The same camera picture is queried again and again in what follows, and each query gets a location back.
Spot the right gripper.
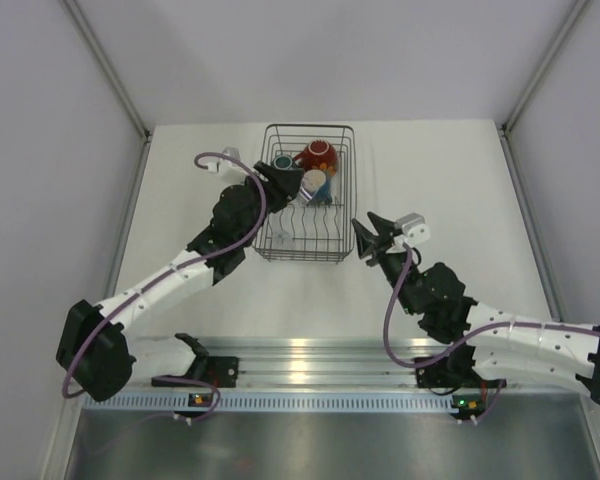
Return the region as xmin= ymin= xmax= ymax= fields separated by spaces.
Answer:
xmin=353 ymin=212 xmax=422 ymax=316

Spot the wire dish rack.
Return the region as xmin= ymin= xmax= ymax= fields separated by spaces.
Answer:
xmin=254 ymin=123 xmax=357 ymax=263

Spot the slotted cable duct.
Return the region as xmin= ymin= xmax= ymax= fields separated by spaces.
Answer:
xmin=83 ymin=391 xmax=458 ymax=413

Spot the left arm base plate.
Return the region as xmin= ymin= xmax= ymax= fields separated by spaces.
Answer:
xmin=180 ymin=356 xmax=239 ymax=388

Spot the dark blue cup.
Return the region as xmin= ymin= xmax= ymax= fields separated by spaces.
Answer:
xmin=303 ymin=169 xmax=333 ymax=205

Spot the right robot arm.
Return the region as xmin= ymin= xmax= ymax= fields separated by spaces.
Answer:
xmin=351 ymin=213 xmax=600 ymax=406

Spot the left aluminium frame post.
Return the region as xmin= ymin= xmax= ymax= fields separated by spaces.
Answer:
xmin=59 ymin=0 xmax=151 ymax=142

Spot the clear glass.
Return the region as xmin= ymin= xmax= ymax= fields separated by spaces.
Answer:
xmin=297 ymin=182 xmax=321 ymax=206
xmin=271 ymin=225 xmax=293 ymax=249

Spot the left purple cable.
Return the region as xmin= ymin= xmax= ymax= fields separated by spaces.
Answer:
xmin=62 ymin=152 xmax=269 ymax=421

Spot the aluminium frame post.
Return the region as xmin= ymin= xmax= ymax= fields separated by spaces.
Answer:
xmin=500 ymin=0 xmax=593 ymax=141
xmin=59 ymin=0 xmax=151 ymax=142

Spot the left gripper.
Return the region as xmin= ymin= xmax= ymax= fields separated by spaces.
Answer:
xmin=237 ymin=162 xmax=304 ymax=249

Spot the right aluminium frame post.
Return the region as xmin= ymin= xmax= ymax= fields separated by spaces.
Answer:
xmin=500 ymin=0 xmax=593 ymax=141

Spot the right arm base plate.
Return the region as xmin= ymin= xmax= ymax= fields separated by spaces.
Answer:
xmin=415 ymin=359 xmax=462 ymax=395

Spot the clear glass front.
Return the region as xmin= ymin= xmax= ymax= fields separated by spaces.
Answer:
xmin=297 ymin=182 xmax=321 ymax=206

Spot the purple cable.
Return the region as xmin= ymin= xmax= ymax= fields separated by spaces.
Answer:
xmin=383 ymin=242 xmax=600 ymax=426
xmin=62 ymin=152 xmax=269 ymax=421

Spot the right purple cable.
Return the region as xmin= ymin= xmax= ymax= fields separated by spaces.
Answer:
xmin=383 ymin=242 xmax=600 ymax=426

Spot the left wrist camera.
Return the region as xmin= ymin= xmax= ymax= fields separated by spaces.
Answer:
xmin=200 ymin=147 xmax=247 ymax=185

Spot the dark green mug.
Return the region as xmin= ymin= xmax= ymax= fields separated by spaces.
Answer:
xmin=271 ymin=155 xmax=296 ymax=171

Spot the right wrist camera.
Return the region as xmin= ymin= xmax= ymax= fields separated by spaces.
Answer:
xmin=393 ymin=213 xmax=431 ymax=248

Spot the aluminium mounting rail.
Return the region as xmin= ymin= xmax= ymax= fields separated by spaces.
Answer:
xmin=124 ymin=335 xmax=600 ymax=391

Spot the red cup white inside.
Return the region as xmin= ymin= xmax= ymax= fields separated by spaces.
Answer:
xmin=293 ymin=139 xmax=339 ymax=177

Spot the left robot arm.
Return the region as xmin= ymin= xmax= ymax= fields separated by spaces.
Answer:
xmin=56 ymin=152 xmax=303 ymax=402

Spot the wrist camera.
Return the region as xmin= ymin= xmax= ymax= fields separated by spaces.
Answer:
xmin=200 ymin=147 xmax=247 ymax=185
xmin=393 ymin=213 xmax=431 ymax=248

